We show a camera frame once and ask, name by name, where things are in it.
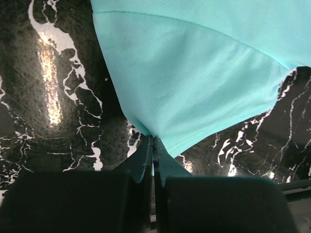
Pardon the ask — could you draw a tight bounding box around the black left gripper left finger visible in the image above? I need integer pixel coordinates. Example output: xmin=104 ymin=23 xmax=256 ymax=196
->
xmin=0 ymin=136 xmax=153 ymax=233

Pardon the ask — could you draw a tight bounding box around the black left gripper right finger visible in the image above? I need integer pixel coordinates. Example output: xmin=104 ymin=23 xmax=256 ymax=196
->
xmin=153 ymin=138 xmax=298 ymax=233

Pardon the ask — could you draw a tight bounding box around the turquoise t-shirt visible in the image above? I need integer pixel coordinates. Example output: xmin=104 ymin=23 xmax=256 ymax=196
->
xmin=91 ymin=0 xmax=311 ymax=156

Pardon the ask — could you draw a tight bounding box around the black marble pattern mat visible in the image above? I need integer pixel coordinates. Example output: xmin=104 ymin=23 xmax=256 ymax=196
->
xmin=0 ymin=0 xmax=311 ymax=197

